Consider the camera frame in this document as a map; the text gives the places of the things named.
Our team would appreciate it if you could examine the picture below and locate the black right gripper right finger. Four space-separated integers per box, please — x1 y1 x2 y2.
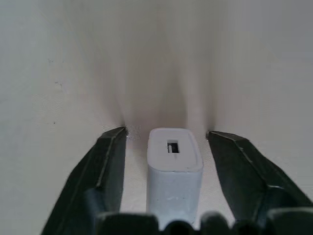
206 130 313 235

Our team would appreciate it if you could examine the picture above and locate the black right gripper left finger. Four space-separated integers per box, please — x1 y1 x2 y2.
40 126 130 235

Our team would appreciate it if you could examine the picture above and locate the white USB charger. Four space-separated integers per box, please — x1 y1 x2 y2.
146 127 204 227

